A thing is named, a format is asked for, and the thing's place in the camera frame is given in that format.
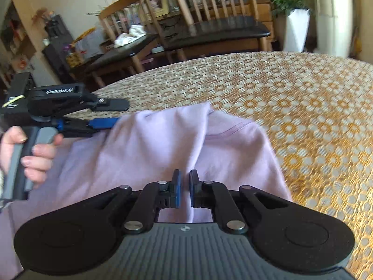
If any grey gift bag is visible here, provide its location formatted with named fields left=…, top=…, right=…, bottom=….
left=71, top=28, right=105, bottom=60

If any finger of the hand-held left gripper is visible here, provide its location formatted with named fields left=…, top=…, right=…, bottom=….
left=90, top=98, right=130, bottom=111
left=62, top=117, right=121, bottom=137

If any wood and white cabinet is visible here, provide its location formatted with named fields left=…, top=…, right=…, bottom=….
left=0, top=0, right=38, bottom=88

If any black water dispenser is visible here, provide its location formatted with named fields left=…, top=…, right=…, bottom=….
left=42, top=14, right=76, bottom=85

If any lilac shirt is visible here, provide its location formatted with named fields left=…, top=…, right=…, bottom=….
left=0, top=101, right=293, bottom=280

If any yellow picture frame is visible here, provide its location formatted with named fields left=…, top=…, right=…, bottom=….
left=146, top=0, right=170, bottom=18

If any white square planter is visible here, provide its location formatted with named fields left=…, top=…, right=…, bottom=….
left=284, top=8, right=310, bottom=53

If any white standing air conditioner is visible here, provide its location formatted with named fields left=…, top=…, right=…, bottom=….
left=313, top=0, right=360, bottom=59

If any person's left hand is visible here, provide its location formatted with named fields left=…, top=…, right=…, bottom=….
left=0, top=126, right=64, bottom=190

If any dried pink flower bunch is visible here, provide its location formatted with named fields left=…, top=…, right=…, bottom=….
left=32, top=8, right=56, bottom=24

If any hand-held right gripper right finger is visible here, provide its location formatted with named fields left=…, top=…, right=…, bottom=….
left=189, top=170, right=287, bottom=234

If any wooden chair black seat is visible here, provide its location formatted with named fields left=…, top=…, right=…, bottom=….
left=87, top=0, right=159, bottom=88
left=162, top=0, right=271, bottom=62

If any white crumpled cloth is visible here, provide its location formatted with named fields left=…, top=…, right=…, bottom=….
left=114, top=25, right=147, bottom=48

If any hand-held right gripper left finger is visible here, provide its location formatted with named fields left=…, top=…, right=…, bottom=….
left=88, top=169, right=183, bottom=234

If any clear snack jar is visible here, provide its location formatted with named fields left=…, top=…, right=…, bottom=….
left=66, top=45, right=80, bottom=67

